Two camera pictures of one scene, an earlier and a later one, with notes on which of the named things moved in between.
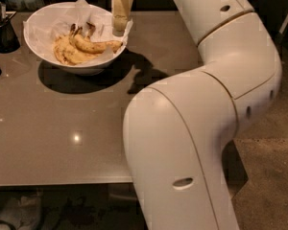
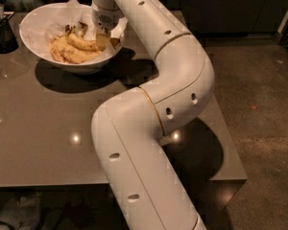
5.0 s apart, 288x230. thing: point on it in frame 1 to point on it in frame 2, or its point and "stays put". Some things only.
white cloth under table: [23, 212] stays put
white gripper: [122, 8] to [106, 19]
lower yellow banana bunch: [67, 54] stays put
